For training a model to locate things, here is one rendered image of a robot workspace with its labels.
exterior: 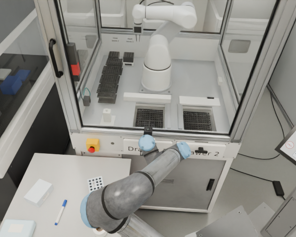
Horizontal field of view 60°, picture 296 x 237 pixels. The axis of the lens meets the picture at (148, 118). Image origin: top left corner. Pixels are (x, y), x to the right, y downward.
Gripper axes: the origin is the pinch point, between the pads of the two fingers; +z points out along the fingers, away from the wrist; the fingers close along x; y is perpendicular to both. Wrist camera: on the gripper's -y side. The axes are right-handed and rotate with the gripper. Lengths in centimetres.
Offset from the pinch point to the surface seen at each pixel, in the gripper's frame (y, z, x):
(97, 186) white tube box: 25.0, -3.2, -26.5
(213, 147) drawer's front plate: -0.8, 1.0, 38.9
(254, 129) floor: -39, 139, 118
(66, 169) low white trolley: 17, 7, -48
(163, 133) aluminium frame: -6.9, -4.4, 8.7
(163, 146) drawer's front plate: -0.2, 1.8, 9.6
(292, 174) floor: 10, 105, 140
